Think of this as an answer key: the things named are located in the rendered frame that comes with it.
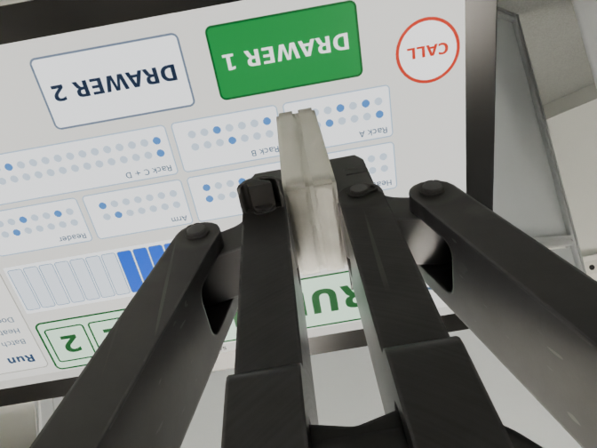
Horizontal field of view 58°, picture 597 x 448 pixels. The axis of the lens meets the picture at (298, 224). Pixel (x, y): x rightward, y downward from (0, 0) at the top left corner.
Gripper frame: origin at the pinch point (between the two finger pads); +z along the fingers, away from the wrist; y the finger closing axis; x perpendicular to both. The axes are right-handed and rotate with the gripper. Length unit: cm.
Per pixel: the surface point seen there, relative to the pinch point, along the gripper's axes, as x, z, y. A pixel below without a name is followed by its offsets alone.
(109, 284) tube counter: -13.9, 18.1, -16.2
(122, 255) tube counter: -11.6, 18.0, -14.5
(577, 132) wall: -140, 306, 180
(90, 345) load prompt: -19.4, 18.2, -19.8
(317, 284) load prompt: -17.2, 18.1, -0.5
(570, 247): -124, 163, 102
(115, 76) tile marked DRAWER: 1.3, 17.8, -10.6
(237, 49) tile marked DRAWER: 1.5, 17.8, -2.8
